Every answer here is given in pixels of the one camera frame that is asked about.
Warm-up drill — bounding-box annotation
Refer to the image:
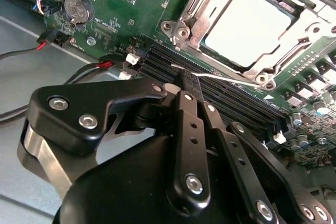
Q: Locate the metal socket cover frame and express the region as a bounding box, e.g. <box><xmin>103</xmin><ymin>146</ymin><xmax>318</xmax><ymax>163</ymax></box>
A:
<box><xmin>178</xmin><ymin>0</ymin><xmax>336</xmax><ymax>78</ymax></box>

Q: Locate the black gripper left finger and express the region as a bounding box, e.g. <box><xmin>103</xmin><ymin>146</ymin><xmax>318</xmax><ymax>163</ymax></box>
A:
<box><xmin>26</xmin><ymin>70</ymin><xmax>211</xmax><ymax>212</ymax></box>

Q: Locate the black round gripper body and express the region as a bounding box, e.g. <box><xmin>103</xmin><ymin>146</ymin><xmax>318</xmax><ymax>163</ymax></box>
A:
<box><xmin>52</xmin><ymin>134</ymin><xmax>253</xmax><ymax>224</ymax></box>

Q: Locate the silver CPU with green edge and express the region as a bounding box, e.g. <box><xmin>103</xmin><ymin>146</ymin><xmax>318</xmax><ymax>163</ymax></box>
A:
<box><xmin>204</xmin><ymin>0</ymin><xmax>304</xmax><ymax>69</ymax></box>

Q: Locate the thin wire locking lever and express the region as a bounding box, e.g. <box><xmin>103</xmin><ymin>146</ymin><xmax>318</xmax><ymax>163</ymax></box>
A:
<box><xmin>170</xmin><ymin>63</ymin><xmax>262</xmax><ymax>88</ymax></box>

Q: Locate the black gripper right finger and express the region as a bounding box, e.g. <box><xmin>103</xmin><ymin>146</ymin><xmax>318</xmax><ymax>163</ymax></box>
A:
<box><xmin>193</xmin><ymin>74</ymin><xmax>333</xmax><ymax>224</ymax></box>

